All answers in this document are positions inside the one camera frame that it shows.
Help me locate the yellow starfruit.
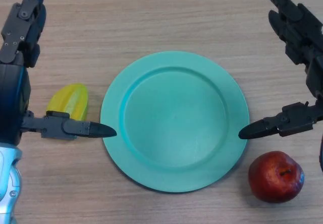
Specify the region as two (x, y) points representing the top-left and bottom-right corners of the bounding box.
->
(46, 83), (89, 122)

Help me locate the red apple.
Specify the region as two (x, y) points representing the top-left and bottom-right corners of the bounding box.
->
(248, 150), (305, 204)

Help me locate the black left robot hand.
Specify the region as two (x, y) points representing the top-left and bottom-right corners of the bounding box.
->
(0, 0), (117, 146)

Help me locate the green round plate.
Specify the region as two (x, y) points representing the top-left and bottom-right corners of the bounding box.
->
(100, 51), (250, 193)

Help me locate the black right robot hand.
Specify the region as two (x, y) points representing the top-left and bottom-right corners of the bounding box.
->
(238, 0), (323, 140)

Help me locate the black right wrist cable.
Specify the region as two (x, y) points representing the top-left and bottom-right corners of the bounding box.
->
(319, 135), (323, 172)

